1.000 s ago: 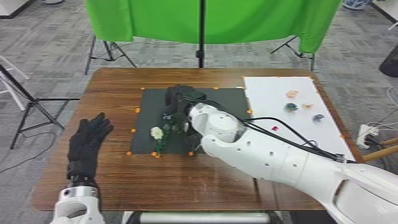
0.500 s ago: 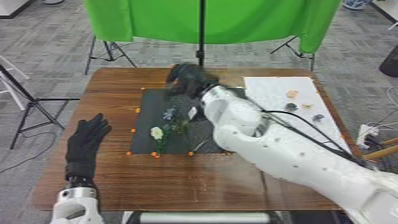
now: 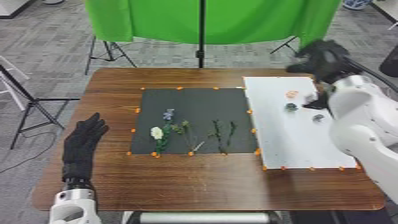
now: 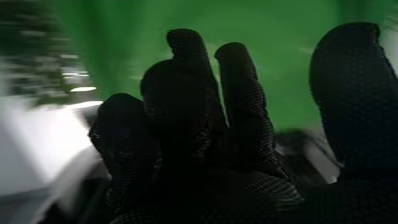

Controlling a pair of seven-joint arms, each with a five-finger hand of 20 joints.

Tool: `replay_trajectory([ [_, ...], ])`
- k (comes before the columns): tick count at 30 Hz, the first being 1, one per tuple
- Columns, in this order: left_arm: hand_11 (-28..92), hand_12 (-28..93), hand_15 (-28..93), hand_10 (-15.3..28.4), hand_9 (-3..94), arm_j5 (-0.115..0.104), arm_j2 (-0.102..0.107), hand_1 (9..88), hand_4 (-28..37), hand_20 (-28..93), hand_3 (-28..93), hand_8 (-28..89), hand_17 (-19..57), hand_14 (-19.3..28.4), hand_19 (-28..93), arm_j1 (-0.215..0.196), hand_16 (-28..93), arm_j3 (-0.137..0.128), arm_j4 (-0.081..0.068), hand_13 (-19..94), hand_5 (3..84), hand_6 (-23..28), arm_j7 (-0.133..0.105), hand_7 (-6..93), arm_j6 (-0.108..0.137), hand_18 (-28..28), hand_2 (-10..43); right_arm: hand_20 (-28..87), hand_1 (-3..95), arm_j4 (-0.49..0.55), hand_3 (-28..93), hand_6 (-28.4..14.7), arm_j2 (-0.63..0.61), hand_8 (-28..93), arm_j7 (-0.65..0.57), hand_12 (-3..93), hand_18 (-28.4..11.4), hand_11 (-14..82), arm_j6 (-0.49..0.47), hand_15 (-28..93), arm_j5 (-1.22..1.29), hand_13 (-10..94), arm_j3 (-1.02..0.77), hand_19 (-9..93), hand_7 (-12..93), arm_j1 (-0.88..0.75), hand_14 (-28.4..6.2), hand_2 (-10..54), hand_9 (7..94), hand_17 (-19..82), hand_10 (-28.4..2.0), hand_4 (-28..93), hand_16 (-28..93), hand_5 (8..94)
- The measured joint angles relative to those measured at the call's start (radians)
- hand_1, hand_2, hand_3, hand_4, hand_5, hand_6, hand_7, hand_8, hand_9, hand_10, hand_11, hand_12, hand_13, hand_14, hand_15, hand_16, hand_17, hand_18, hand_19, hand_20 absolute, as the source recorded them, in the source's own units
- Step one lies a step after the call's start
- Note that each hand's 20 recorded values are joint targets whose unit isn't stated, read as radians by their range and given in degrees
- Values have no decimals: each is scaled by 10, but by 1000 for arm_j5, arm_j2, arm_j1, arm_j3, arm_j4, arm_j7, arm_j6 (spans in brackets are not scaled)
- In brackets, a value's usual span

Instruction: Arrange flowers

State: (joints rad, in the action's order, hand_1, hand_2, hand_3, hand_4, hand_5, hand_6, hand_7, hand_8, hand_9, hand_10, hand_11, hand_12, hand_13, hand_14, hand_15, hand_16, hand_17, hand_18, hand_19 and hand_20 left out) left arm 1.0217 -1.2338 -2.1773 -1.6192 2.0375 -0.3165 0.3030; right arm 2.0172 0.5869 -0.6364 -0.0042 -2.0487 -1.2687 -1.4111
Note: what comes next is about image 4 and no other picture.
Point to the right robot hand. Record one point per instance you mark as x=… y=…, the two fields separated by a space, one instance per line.
x=196 y=160

